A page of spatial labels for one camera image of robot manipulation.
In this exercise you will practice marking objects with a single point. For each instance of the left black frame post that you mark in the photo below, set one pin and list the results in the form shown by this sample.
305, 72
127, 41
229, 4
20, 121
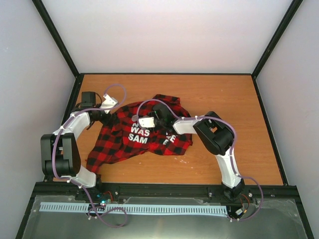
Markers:
41, 9

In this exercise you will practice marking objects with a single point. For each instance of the black frame post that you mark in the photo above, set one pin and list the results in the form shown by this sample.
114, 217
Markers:
280, 30
41, 9

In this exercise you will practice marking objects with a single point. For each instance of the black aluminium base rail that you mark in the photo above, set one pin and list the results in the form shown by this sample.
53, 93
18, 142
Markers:
120, 191

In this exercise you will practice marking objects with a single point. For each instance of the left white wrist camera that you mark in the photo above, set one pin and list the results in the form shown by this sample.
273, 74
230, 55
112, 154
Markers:
108, 103

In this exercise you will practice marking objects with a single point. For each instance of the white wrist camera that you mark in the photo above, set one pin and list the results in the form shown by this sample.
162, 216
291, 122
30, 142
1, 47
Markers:
108, 103
147, 122

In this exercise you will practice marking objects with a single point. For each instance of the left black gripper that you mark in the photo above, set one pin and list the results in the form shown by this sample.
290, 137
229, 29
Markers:
108, 119

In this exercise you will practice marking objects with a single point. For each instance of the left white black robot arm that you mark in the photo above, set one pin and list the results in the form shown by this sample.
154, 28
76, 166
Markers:
60, 155

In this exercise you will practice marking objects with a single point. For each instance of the right black frame post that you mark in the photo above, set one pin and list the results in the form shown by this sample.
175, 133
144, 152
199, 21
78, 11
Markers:
280, 30

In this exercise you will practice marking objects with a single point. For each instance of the red black plaid shirt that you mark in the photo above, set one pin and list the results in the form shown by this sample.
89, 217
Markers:
124, 138

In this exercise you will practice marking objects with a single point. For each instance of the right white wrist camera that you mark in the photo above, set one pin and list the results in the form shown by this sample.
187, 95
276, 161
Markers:
147, 122

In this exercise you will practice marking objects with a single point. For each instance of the light blue slotted cable duct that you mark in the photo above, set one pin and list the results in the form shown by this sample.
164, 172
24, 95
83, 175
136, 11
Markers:
135, 209

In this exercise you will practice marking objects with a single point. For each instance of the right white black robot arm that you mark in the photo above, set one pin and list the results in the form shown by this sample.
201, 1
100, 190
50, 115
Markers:
217, 137

